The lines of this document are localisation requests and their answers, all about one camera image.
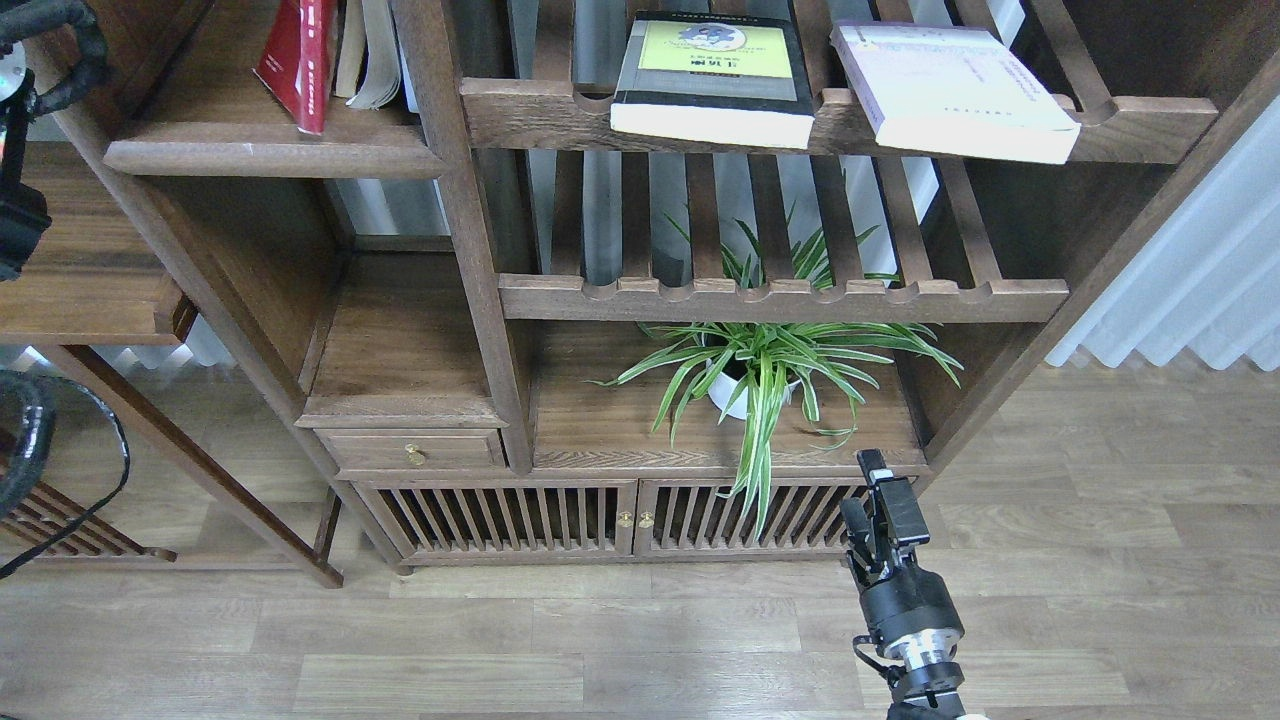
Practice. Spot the green spider plant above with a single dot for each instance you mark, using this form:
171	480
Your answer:
837	352

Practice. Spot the white lavender book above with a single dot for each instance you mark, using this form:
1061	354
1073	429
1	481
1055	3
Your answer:
952	90

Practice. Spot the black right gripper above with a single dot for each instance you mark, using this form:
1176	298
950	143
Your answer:
910	614

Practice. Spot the dark wooden bookshelf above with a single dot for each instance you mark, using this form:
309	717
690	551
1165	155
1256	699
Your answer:
459	278

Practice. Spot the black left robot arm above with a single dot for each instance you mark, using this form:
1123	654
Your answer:
25	219

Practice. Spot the white plant pot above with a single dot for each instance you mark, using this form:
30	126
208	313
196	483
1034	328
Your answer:
730	392

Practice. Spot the white sheer curtain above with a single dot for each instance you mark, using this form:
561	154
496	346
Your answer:
1208	282

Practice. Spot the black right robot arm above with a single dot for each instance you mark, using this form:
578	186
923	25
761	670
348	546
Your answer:
919	689

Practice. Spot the upright cream books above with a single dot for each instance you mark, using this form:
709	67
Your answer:
371	70

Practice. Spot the yellow and black book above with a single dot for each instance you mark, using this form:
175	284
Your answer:
714	78

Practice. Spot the red paperback book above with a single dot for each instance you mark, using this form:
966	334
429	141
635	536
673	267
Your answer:
298	59

